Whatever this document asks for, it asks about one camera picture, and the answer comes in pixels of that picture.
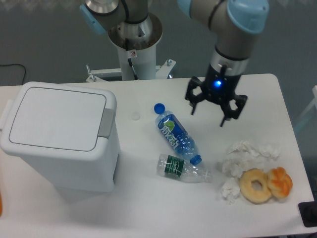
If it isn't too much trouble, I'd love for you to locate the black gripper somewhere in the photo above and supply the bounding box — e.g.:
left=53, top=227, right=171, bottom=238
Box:
left=185, top=64, right=248, bottom=127

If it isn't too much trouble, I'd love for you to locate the white plastic trash can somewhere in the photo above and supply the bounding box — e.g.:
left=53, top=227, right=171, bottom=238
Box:
left=0, top=82, right=120, bottom=192

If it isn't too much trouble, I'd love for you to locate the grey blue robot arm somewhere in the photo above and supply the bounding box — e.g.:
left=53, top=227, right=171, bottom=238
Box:
left=80, top=0, right=269, bottom=121

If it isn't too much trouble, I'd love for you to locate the blue labelled water bottle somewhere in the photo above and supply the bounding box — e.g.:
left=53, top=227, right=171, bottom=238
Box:
left=156, top=111, right=202, bottom=166

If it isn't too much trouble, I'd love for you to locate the loose blue bottle cap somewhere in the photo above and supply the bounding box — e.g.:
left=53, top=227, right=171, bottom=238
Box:
left=154, top=103, right=165, bottom=115

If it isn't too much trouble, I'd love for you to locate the large crumpled white tissue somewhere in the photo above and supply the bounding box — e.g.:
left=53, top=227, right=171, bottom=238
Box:
left=221, top=140, right=281, bottom=178

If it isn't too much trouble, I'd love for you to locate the clear green labelled bottle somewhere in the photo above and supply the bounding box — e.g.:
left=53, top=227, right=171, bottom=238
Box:
left=157, top=154, right=212, bottom=183

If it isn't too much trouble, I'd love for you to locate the white bottle cap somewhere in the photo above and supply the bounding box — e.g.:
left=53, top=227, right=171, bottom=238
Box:
left=131, top=112, right=140, bottom=121

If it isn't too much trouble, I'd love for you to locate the small crumpled white tissue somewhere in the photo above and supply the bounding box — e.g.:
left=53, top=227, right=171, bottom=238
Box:
left=220, top=178, right=240, bottom=204

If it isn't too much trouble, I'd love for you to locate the orange glazed bread roll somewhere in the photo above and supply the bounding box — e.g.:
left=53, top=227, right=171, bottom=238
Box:
left=267, top=167, right=293, bottom=199

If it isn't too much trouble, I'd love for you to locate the black device at edge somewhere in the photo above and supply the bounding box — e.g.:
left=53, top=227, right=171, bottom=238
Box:
left=298, top=201, right=317, bottom=228

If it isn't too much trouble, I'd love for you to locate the orange object at edge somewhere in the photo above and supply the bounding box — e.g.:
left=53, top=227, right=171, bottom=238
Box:
left=0, top=192, right=3, bottom=216

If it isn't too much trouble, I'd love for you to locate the white metal base frame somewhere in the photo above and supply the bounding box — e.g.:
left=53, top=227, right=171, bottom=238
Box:
left=86, top=59, right=176, bottom=82

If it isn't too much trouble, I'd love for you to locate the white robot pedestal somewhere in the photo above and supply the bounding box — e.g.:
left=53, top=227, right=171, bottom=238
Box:
left=108, top=13, right=162, bottom=69

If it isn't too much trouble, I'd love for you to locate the plain ring doughnut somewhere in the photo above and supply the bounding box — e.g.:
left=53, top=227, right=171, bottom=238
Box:
left=239, top=169, right=272, bottom=204

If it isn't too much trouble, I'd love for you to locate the white frame at right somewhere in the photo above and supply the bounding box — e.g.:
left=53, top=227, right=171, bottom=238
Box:
left=293, top=85, right=317, bottom=134

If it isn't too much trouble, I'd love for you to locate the black floor cable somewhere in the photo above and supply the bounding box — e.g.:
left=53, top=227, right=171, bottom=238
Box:
left=0, top=63, right=27, bottom=83

